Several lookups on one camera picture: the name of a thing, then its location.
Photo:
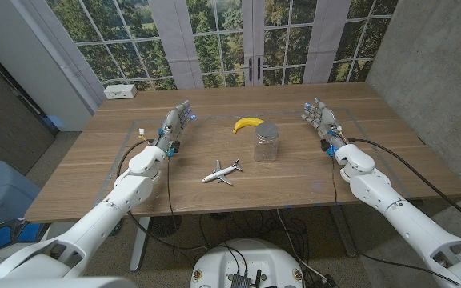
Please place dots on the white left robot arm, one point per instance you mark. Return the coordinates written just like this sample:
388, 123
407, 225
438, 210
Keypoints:
106, 212

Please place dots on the white toy airplane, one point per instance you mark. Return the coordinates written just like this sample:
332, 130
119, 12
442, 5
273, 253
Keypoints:
220, 174

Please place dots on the silver jar lid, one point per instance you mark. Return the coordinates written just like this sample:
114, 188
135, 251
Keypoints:
267, 130

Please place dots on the blue-grey chair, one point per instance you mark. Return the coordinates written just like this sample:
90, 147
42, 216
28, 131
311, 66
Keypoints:
2, 192

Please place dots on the white table leg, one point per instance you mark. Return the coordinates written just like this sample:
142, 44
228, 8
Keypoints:
138, 248

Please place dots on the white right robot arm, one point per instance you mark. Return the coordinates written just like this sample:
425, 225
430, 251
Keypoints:
406, 216

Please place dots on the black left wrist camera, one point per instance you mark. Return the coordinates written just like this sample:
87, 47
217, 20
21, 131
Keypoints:
175, 146

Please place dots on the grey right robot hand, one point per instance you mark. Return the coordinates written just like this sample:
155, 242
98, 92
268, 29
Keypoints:
326, 120

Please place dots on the printed window backdrop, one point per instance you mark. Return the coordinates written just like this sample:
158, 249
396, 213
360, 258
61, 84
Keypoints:
214, 40

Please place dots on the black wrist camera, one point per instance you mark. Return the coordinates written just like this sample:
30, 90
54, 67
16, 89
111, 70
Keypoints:
325, 144
175, 146

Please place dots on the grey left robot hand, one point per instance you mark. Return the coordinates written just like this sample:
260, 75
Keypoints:
172, 122

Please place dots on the grey table leg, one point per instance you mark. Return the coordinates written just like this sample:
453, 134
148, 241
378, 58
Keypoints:
344, 236

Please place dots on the white power outlet box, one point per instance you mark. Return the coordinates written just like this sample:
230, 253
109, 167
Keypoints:
120, 91

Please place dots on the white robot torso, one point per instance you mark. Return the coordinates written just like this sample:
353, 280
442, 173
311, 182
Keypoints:
246, 260

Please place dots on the black and blue pad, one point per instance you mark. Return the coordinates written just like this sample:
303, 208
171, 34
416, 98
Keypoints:
14, 234

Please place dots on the black round floor base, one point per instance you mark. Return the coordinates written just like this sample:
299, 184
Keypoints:
165, 226

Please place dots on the clear jar base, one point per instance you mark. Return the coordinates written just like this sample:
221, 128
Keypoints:
265, 150

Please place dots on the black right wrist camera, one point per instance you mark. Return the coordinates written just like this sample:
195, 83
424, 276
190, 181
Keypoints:
325, 144

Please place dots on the yellow toy banana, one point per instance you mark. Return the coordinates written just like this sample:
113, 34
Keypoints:
248, 122

